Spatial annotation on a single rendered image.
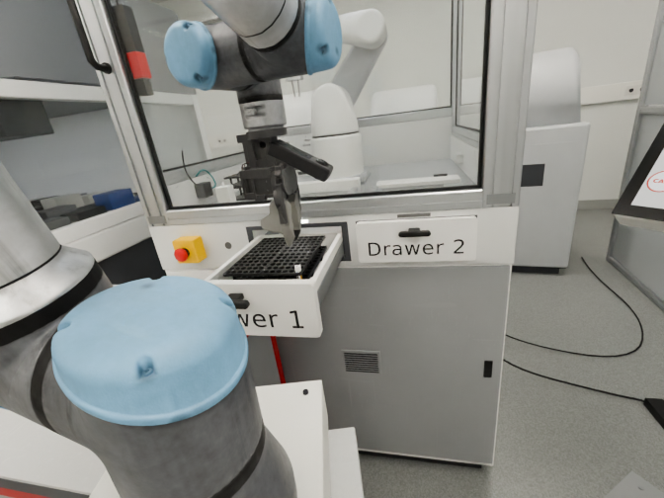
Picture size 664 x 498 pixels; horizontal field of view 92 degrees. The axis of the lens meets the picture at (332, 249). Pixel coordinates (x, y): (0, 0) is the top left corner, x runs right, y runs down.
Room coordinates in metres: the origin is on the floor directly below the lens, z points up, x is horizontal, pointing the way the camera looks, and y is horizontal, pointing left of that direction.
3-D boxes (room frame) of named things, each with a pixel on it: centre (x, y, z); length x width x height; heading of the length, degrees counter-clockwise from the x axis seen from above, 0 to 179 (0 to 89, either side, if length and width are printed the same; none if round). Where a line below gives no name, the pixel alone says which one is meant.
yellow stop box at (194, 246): (0.90, 0.42, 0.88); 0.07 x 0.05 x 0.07; 75
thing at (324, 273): (0.73, 0.12, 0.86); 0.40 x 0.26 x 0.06; 165
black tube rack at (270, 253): (0.72, 0.13, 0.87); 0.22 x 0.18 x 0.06; 165
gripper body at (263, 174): (0.61, 0.09, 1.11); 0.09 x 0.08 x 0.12; 75
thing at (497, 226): (1.29, -0.07, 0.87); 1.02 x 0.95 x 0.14; 75
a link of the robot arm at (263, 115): (0.60, 0.09, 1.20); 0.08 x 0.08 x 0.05
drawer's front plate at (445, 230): (0.76, -0.21, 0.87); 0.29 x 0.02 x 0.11; 75
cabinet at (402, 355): (1.29, -0.07, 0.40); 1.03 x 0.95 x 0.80; 75
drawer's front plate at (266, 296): (0.53, 0.18, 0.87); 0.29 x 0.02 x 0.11; 75
